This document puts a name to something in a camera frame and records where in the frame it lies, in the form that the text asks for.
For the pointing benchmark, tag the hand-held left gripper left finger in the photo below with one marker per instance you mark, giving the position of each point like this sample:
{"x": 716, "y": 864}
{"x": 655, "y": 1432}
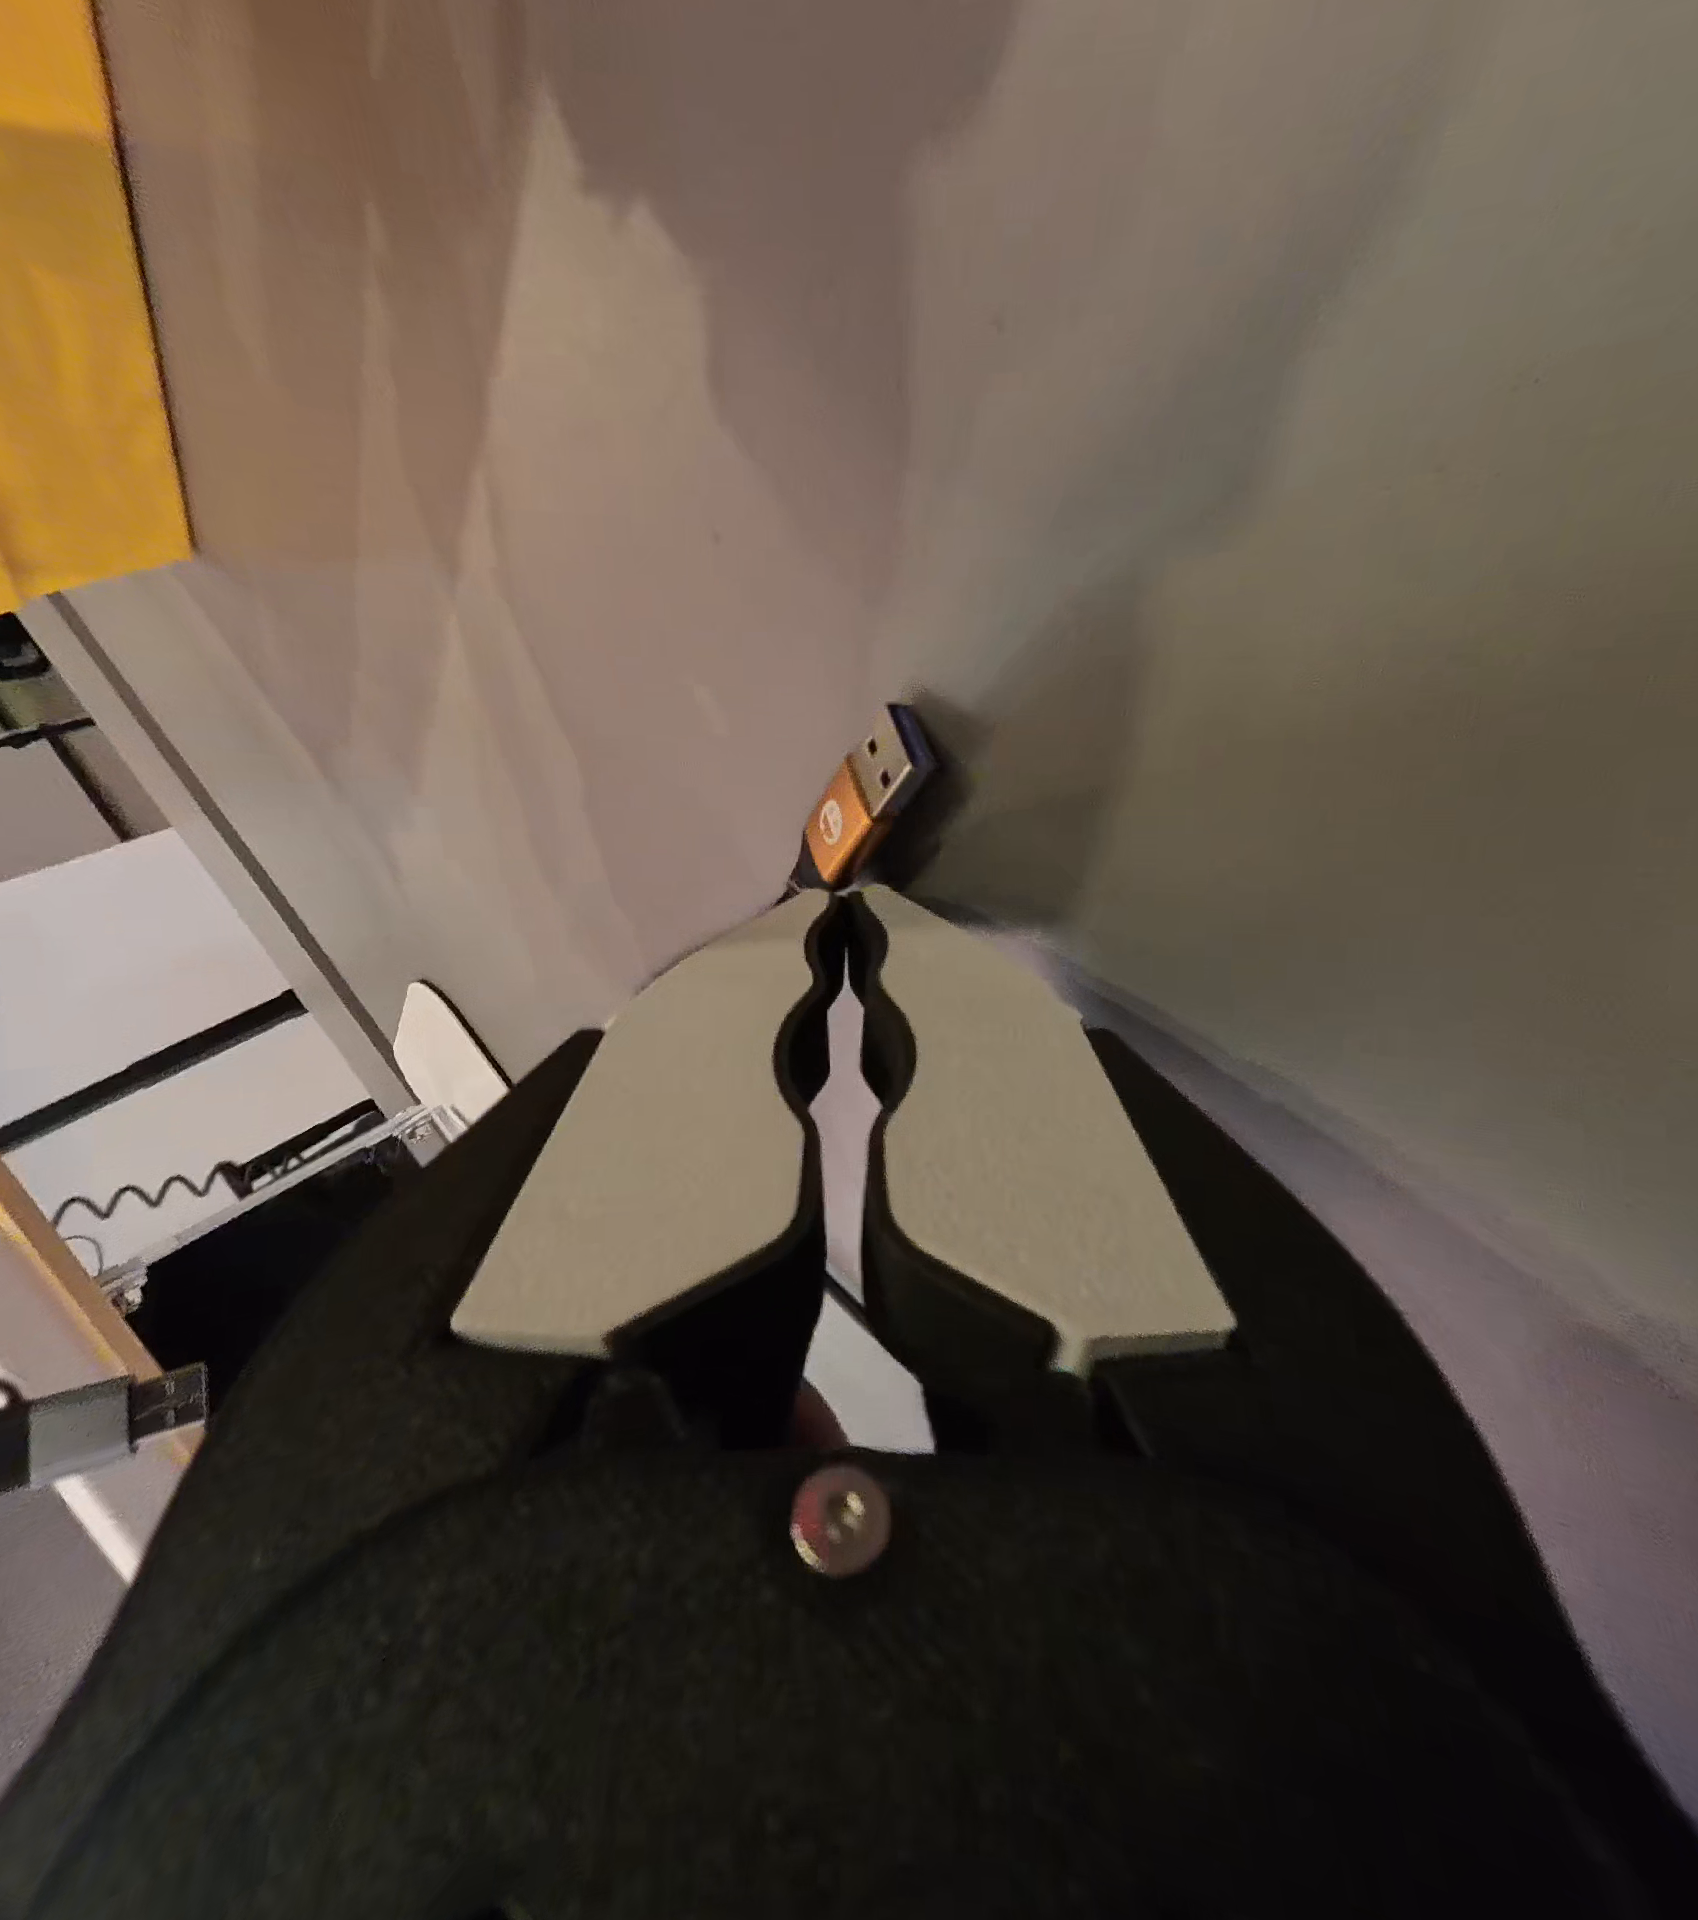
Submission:
{"x": 640, "y": 1172}

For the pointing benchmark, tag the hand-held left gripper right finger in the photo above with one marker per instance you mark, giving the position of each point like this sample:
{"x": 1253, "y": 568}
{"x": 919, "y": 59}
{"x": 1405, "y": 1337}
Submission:
{"x": 1028, "y": 1191}

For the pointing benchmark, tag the yellow plastic bin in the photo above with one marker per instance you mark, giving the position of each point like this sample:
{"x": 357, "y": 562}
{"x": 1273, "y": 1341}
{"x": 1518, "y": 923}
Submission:
{"x": 9, "y": 378}

